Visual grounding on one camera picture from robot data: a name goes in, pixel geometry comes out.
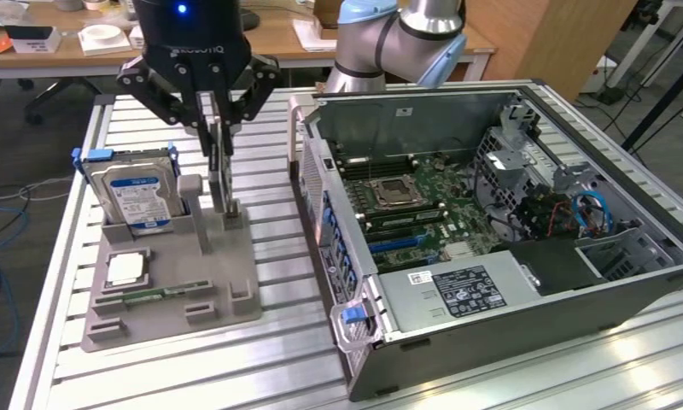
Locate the hard disk in blue caddy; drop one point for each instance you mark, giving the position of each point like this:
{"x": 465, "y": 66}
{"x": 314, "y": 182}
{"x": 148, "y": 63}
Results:
{"x": 136, "y": 196}

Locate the installed RAM stick with label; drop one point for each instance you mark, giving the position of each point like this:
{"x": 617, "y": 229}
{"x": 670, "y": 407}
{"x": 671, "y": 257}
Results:
{"x": 406, "y": 215}

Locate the orange box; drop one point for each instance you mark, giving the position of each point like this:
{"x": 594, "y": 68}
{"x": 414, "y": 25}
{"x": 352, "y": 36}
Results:
{"x": 1, "y": 45}

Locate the wooden desk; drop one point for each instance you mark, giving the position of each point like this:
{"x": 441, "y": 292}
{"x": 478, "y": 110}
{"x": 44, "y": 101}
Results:
{"x": 278, "y": 47}

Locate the white paper stack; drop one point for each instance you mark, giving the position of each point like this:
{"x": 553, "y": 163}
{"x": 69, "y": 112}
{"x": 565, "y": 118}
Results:
{"x": 313, "y": 38}

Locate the blue case latch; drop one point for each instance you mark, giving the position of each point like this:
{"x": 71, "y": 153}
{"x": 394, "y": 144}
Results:
{"x": 352, "y": 317}

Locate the silver chipset heatsink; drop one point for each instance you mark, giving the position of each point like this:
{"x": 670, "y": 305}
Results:
{"x": 464, "y": 250}

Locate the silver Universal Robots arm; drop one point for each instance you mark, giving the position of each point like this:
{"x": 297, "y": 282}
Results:
{"x": 370, "y": 42}

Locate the white box with black top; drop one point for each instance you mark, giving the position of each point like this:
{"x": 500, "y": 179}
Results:
{"x": 31, "y": 40}

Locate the white floor device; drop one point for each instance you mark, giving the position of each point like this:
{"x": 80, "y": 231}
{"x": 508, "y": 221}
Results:
{"x": 598, "y": 74}

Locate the plain white box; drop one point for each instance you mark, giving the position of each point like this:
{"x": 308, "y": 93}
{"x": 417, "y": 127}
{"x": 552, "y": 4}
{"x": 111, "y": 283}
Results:
{"x": 136, "y": 38}

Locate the grey parts rack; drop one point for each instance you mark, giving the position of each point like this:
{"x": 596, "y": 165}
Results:
{"x": 205, "y": 273}

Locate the black open PC case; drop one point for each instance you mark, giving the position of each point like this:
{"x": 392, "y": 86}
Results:
{"x": 489, "y": 350}

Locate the CPU socket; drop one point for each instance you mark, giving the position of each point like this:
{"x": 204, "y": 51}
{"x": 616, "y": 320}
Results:
{"x": 394, "y": 192}

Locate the black graphics card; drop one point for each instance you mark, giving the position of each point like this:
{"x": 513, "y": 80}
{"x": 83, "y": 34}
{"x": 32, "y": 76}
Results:
{"x": 221, "y": 179}

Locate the silver CPU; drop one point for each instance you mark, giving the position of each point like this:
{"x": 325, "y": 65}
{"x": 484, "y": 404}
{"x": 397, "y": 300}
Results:
{"x": 125, "y": 271}

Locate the grey power supply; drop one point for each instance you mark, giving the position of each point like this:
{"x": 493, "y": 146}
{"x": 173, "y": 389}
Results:
{"x": 466, "y": 290}

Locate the blue expansion slot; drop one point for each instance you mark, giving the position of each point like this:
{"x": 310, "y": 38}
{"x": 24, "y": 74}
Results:
{"x": 396, "y": 244}

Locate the wooden cabinet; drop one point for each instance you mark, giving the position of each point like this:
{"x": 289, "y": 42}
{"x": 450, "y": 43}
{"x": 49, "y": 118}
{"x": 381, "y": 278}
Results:
{"x": 546, "y": 42}

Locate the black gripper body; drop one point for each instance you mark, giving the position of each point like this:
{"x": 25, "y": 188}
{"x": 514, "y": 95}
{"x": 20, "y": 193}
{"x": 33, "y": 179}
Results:
{"x": 190, "y": 38}

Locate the black office chair base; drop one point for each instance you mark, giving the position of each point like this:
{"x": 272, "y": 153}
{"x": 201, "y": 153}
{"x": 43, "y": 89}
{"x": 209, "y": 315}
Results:
{"x": 51, "y": 91}

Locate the green RAM stick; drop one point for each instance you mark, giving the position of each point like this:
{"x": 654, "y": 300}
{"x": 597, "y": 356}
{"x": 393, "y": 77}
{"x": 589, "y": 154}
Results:
{"x": 158, "y": 294}

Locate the metal drive cage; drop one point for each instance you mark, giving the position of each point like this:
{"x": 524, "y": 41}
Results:
{"x": 506, "y": 166}

